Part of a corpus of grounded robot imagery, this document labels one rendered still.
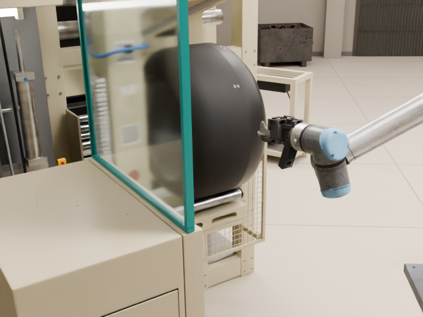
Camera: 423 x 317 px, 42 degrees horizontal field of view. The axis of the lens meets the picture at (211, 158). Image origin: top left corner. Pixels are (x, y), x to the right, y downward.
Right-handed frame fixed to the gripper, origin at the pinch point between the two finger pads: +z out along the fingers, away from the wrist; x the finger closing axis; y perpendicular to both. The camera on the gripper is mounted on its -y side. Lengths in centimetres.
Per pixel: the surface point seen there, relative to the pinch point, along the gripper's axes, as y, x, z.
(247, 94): 12.7, -3.1, 11.1
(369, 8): 26, -649, 535
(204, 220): -35.3, 11.5, 24.5
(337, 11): 27, -591, 554
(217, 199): -29.0, 3.7, 26.2
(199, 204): -28.9, 12.0, 26.3
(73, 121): 3, 41, 74
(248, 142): -4.3, -0.7, 8.9
